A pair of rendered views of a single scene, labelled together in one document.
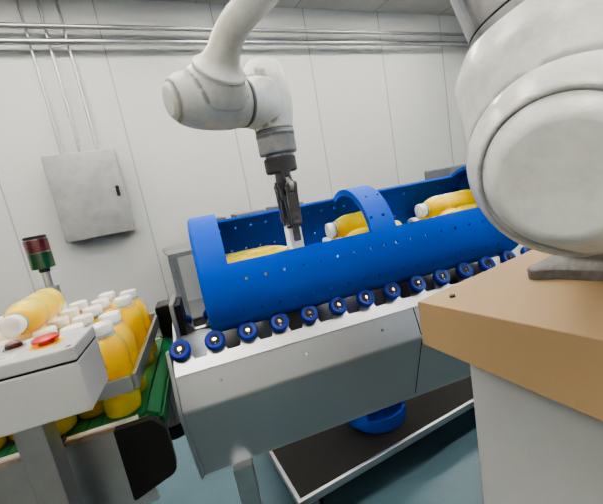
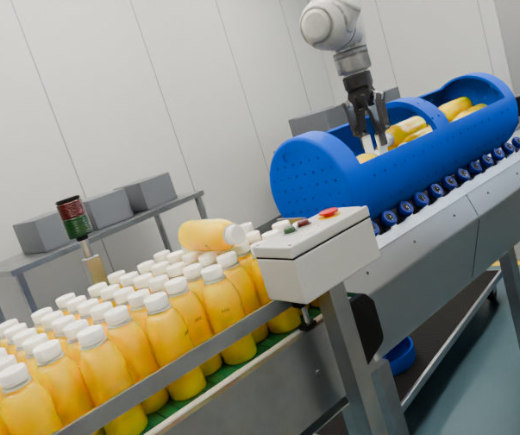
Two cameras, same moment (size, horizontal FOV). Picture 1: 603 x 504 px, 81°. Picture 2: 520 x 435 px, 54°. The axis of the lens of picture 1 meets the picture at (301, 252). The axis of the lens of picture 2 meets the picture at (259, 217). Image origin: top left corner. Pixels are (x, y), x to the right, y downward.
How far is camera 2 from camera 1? 0.90 m
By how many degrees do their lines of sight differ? 21
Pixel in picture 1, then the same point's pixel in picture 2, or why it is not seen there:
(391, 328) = (459, 213)
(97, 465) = not seen: hidden behind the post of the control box
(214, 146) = (19, 114)
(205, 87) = (346, 12)
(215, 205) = (34, 198)
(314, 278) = (411, 172)
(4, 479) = (286, 360)
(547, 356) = not seen: outside the picture
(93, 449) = not seen: hidden behind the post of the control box
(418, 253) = (465, 146)
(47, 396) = (360, 246)
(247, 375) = (383, 266)
